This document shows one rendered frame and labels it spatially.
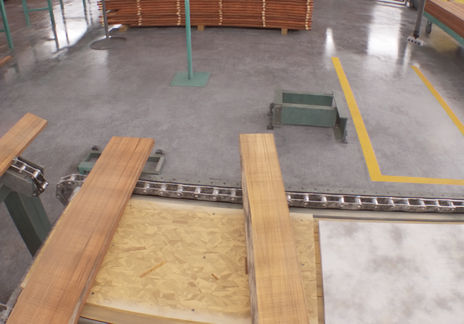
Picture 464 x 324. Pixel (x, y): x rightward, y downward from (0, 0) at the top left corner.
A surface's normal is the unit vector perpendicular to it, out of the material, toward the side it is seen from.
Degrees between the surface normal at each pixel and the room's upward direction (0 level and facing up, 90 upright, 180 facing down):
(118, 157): 0
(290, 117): 90
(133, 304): 0
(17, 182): 90
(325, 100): 90
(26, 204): 90
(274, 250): 0
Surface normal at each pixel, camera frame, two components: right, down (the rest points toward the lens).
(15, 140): 0.37, -0.74
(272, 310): 0.00, -0.82
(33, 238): -0.11, 0.57
